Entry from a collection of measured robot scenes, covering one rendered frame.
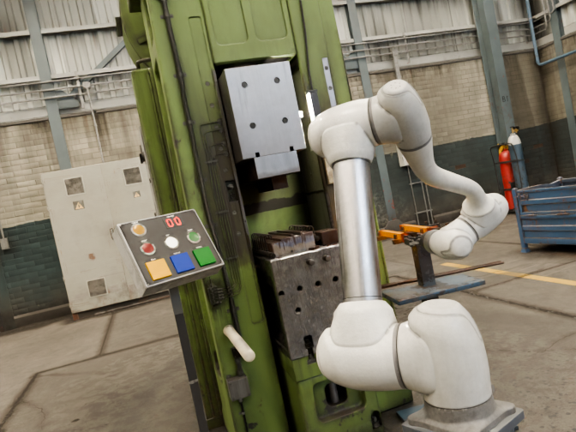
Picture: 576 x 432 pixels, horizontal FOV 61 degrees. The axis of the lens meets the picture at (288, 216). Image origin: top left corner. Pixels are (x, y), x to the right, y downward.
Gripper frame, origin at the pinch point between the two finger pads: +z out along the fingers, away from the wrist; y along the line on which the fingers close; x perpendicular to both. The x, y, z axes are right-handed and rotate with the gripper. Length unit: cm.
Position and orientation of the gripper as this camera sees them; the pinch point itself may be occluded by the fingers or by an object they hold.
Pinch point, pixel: (411, 237)
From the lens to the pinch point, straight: 205.1
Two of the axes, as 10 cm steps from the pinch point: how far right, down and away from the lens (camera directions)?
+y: 9.7, -2.0, 1.4
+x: -2.0, -9.8, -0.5
